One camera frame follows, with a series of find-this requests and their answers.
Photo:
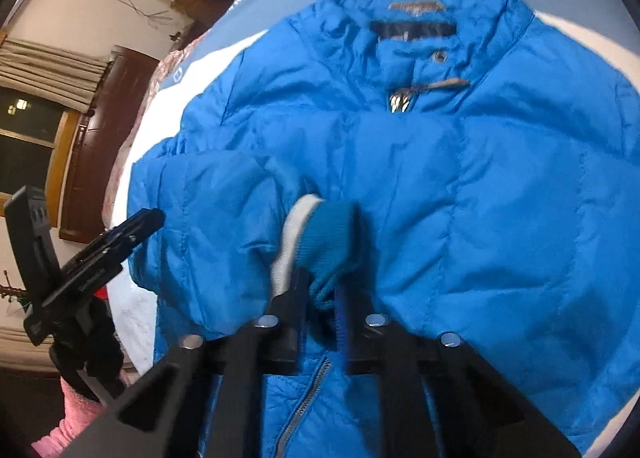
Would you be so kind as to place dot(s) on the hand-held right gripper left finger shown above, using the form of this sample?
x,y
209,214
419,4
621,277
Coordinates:
x,y
291,290

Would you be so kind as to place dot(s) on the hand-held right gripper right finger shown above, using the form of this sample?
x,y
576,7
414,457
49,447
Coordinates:
x,y
345,308

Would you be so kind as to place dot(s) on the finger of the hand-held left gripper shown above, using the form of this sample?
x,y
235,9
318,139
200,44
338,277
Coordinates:
x,y
137,225

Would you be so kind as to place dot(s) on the beige pleated curtain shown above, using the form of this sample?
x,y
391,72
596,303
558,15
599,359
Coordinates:
x,y
45,71

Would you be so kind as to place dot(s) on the person's left forearm pink sleeve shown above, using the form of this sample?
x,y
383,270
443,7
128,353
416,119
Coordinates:
x,y
75,418

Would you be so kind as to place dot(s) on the window with wooden frame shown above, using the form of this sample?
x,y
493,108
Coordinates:
x,y
27,138

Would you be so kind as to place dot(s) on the person's left hand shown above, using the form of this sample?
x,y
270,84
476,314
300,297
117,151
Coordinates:
x,y
97,343

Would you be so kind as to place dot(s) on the dark wooden headboard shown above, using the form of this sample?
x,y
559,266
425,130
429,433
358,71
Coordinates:
x,y
100,148

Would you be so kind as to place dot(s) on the blue puffer jacket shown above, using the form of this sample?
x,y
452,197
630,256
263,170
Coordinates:
x,y
450,198

